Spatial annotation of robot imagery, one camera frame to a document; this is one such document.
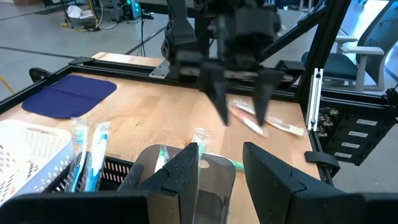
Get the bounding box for black labelled control box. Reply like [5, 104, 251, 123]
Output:
[317, 104, 398, 167]

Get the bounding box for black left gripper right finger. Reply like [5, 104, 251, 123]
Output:
[243, 141, 345, 224]

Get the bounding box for white bag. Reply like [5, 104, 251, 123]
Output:
[67, 5, 84, 19]

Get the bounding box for silver aluminium extrusion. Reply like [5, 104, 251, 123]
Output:
[305, 67, 325, 132]

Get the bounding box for blue toothbrush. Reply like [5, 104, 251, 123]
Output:
[67, 117, 91, 193]
[83, 121, 112, 193]

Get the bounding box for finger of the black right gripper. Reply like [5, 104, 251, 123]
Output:
[251, 70, 286, 128]
[198, 60, 231, 128]

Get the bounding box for black cable clamp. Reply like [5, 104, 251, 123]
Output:
[303, 151, 341, 179]

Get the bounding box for white perforated plastic basket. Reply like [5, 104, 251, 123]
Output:
[0, 119, 75, 206]

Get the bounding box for black clamp handle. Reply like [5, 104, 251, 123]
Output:
[29, 67, 53, 83]

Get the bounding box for black perforated plastic basket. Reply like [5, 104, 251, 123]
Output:
[43, 152, 134, 194]

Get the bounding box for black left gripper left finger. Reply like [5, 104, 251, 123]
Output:
[136, 142, 200, 224]

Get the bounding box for smoky translucent grey bin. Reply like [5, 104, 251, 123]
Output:
[117, 144, 237, 224]

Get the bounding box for dark blue fabric mat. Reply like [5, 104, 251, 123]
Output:
[21, 74, 118, 119]

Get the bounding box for computer tower green lights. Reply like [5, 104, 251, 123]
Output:
[123, 0, 143, 20]

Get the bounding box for office chair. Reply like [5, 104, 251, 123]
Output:
[300, 0, 398, 94]

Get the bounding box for silver mounting plate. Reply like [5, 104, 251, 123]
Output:
[149, 60, 170, 79]

